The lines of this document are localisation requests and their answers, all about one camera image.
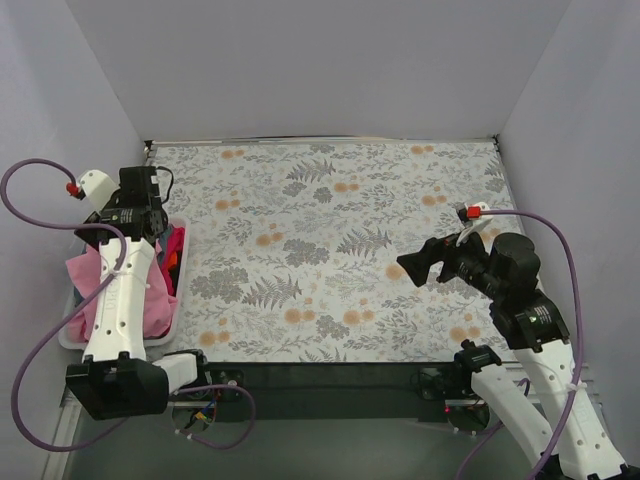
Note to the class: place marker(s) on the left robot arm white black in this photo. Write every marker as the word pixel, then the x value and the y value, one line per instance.
pixel 114 378

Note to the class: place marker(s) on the magenta shirt in basket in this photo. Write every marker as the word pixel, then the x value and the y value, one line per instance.
pixel 173 239

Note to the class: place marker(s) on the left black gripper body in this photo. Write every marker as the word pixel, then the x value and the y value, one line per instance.
pixel 93 235

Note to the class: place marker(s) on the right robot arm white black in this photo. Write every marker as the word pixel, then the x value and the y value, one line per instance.
pixel 562 436

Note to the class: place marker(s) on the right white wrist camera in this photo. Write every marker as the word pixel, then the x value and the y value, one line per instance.
pixel 474 218

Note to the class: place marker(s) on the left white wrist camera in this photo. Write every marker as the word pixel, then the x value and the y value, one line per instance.
pixel 95 186

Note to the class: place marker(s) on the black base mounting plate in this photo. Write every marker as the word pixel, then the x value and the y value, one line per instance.
pixel 432 392

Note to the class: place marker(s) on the floral patterned table mat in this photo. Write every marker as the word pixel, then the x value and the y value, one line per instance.
pixel 293 248

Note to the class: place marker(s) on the white laundry basket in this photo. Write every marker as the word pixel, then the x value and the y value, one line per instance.
pixel 176 221

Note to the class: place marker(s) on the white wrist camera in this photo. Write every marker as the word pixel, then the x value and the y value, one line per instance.
pixel 95 186
pixel 474 218

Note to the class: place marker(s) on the pink t shirt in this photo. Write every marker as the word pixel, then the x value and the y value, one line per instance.
pixel 84 272

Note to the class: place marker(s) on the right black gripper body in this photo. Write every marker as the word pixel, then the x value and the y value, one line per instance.
pixel 445 262

